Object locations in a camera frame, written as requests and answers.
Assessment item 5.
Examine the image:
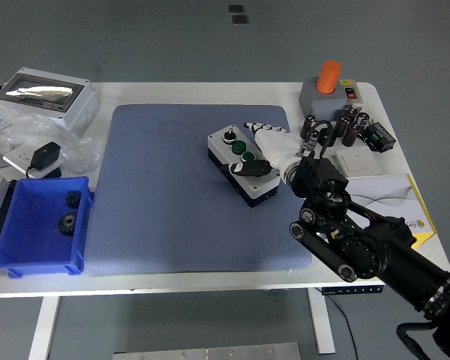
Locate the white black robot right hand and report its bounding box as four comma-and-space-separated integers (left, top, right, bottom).
228, 121, 303, 181

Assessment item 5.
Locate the grey four-button control box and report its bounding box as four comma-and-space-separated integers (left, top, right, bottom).
206, 124, 281, 209

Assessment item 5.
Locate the black hex nut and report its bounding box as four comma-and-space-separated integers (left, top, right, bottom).
318, 127, 338, 148

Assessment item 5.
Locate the grey block base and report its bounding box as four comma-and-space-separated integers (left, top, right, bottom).
298, 76, 350, 123

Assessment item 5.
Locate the orange cylinder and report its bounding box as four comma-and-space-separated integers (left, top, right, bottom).
316, 60, 343, 95

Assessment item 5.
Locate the black terminal module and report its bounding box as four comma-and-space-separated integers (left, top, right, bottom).
361, 121, 398, 153

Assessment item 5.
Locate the yellow and white cardboard box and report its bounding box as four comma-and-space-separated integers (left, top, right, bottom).
345, 173, 438, 249

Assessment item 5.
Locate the grey-blue textured mat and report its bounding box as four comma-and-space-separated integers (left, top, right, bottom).
84, 103, 313, 277

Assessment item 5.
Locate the black table height controller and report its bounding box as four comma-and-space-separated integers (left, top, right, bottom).
321, 284, 384, 296

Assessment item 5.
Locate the white table leg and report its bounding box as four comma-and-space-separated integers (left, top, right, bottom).
307, 288, 337, 356
28, 295, 61, 360

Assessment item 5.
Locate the clear plastic bag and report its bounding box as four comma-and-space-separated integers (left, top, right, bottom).
0, 104, 104, 176

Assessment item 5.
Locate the small black gear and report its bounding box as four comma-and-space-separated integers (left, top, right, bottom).
65, 190, 83, 209

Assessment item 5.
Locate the grey metal plate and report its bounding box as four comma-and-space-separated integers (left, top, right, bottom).
112, 341, 303, 360

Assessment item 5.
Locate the large black gear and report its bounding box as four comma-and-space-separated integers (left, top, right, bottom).
56, 211, 79, 237

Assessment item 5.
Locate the black power adapter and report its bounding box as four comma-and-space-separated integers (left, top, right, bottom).
25, 141, 63, 179

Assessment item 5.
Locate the blue plastic bin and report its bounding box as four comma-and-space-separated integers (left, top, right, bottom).
0, 175, 95, 279

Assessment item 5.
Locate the white wall switch plate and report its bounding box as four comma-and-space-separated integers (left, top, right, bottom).
335, 145, 383, 177

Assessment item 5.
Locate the white rocker switch box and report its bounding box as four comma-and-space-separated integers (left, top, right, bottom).
339, 79, 363, 104

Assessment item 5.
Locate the black cable under table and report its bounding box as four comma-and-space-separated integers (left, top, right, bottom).
324, 294, 361, 360

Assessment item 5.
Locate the grey enclosure with clear window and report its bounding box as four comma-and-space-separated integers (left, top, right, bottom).
0, 67, 101, 139

